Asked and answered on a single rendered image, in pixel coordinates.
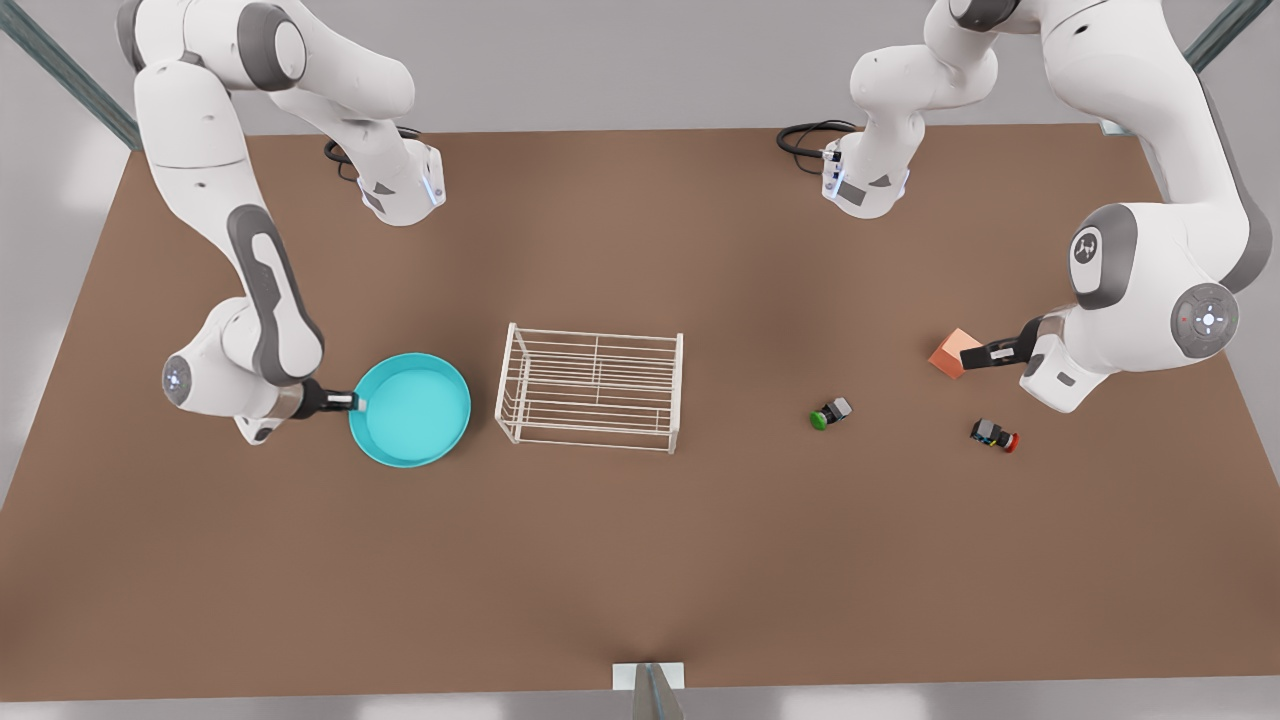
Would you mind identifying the turquoise plate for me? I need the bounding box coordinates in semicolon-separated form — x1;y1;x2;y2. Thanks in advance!
348;352;472;468

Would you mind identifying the orange block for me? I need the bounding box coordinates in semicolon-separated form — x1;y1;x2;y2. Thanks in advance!
928;328;983;381

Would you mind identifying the white wire shelf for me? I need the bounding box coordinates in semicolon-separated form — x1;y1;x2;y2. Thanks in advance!
495;322;685;455

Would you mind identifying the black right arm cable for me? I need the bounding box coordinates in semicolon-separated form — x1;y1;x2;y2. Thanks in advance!
323;126;423;183

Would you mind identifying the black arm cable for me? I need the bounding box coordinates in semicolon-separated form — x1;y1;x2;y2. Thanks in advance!
323;126;423;183
776;120;863;175

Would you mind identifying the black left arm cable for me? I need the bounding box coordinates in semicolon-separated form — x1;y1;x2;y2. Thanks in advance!
776;120;863;175

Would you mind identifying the silver frame post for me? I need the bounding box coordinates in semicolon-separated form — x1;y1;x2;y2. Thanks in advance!
612;661;687;720
1100;0;1277;136
0;0;143;151

